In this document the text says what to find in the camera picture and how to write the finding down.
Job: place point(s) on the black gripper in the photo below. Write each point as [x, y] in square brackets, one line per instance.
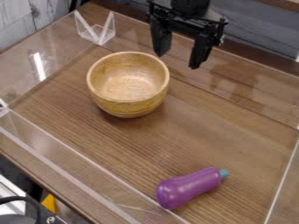
[189, 16]

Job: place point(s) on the purple toy eggplant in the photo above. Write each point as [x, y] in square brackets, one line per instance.
[177, 191]

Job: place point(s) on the brown wooden bowl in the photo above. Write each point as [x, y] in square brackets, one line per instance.
[129, 83]

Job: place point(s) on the yellow tag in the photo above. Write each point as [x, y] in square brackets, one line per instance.
[50, 203]

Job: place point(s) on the clear acrylic corner bracket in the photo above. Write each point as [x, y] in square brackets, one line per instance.
[99, 34]

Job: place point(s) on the clear acrylic tray wall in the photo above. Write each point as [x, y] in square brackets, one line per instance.
[86, 186]

